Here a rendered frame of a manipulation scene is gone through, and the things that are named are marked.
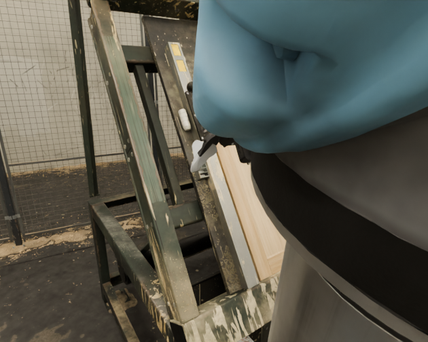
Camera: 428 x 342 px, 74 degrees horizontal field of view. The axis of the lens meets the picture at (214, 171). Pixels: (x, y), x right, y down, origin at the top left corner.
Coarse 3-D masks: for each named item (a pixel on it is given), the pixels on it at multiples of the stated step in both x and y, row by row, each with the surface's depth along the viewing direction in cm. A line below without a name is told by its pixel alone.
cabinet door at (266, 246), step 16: (224, 160) 108; (224, 176) 107; (240, 176) 110; (240, 192) 107; (240, 208) 105; (256, 208) 109; (240, 224) 104; (256, 224) 107; (272, 224) 110; (256, 240) 104; (272, 240) 108; (256, 256) 102; (272, 256) 105; (256, 272) 101; (272, 272) 103
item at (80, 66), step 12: (72, 0) 136; (72, 12) 138; (72, 24) 140; (72, 36) 143; (84, 60) 150; (84, 72) 152; (84, 84) 153; (84, 96) 155; (84, 108) 158; (84, 120) 162; (84, 132) 165; (84, 144) 168; (96, 180) 182; (96, 192) 185; (144, 252) 140
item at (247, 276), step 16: (176, 64) 109; (176, 80) 110; (192, 128) 106; (208, 160) 102; (224, 192) 101; (224, 208) 99; (224, 224) 99; (240, 240) 98; (240, 256) 96; (240, 272) 96
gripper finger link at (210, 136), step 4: (208, 136) 59; (212, 136) 58; (216, 136) 58; (204, 140) 60; (208, 140) 59; (212, 140) 59; (216, 140) 59; (204, 144) 59; (208, 144) 59; (216, 144) 60; (204, 148) 60; (208, 148) 60; (200, 152) 60; (204, 152) 60; (200, 156) 61
